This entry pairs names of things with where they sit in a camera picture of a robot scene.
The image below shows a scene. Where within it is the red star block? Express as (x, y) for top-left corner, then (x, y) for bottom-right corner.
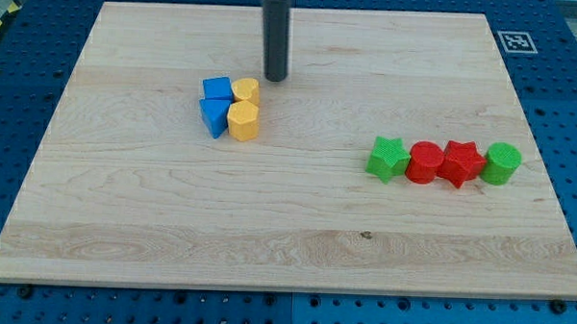
(437, 140), (487, 188)

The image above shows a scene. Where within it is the red cylinder block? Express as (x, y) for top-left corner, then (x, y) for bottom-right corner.
(406, 140), (443, 185)

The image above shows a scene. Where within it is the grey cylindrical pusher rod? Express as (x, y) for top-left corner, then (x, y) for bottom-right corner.
(262, 0), (291, 82)

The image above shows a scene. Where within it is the green star block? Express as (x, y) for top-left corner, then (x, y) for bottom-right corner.
(365, 137), (411, 184)

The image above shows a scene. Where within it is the white fiducial marker tag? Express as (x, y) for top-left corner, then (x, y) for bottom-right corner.
(497, 31), (538, 54)

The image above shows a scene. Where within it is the yellow hexagon block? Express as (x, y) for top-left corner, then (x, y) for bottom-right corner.
(227, 100), (260, 141)

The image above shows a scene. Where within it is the yellow black hazard tape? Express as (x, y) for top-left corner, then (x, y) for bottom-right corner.
(0, 0), (23, 41)

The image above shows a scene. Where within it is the blue cube block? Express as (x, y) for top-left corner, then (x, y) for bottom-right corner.
(202, 77), (233, 100)

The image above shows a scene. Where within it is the yellow heart block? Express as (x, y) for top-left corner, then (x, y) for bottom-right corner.
(232, 78), (261, 106)

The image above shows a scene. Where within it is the green cylinder block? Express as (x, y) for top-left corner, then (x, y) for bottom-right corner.
(480, 142), (522, 186)

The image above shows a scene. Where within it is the blue triangle block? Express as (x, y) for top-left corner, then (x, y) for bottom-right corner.
(199, 98), (231, 138)

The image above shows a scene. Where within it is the wooden board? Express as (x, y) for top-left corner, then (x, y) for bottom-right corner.
(0, 2), (577, 300)

